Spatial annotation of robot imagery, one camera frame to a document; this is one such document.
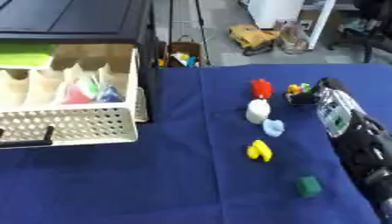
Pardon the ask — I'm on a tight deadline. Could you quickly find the yellow bag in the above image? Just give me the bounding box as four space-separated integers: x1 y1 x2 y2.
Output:
227 24 282 56

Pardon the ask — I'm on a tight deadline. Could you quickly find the brown box of items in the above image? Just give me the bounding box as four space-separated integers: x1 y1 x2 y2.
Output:
157 35 204 68

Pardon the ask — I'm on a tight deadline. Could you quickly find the yellow toy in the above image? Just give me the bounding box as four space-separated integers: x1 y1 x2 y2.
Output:
245 139 275 163

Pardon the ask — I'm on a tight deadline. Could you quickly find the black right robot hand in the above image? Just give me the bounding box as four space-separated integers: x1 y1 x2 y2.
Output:
282 76 353 107

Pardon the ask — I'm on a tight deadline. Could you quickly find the green block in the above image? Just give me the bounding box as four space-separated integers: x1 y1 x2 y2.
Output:
295 175 324 198

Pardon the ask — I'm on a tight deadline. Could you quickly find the green toy in drawer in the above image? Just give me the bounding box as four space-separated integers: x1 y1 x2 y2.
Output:
86 76 102 95

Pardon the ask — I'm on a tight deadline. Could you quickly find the blue toy in drawer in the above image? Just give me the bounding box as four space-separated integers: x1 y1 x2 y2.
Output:
94 84 124 103

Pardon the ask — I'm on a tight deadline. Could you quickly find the black drawer handle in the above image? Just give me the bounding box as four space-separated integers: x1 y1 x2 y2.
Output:
0 125 55 148

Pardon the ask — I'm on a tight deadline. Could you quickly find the pale compartment drawer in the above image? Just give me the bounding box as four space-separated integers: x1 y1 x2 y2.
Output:
0 43 151 150

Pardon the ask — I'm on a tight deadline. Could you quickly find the green sponge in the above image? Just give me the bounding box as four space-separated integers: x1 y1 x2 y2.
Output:
0 43 57 67

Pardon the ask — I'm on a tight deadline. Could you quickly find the black chair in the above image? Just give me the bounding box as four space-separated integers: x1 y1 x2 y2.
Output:
325 0 392 64

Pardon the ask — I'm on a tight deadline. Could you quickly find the white cylinder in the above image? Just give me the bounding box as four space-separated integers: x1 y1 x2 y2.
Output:
245 99 273 125

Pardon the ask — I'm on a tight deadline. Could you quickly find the white cabinet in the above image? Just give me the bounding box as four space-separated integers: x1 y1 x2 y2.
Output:
239 0 337 51

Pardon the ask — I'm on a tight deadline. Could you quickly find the black cabinet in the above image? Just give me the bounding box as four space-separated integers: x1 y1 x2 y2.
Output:
0 0 161 123

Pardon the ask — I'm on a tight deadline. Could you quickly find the black tripod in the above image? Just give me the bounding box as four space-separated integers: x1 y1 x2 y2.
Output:
166 0 214 67

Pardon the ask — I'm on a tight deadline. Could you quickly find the orange and green toy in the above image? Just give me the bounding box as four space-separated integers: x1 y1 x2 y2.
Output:
286 82 314 95

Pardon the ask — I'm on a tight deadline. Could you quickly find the light blue toy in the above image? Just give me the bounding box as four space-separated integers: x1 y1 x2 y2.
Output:
262 118 287 138

